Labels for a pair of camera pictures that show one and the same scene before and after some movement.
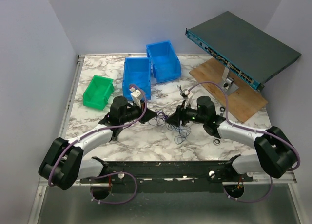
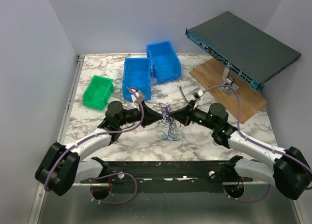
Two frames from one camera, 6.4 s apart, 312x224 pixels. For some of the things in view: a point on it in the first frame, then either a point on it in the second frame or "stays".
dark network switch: (247, 52) stays
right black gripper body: (187, 114) stays
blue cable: (184, 131) → (173, 125)
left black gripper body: (136, 112) stays
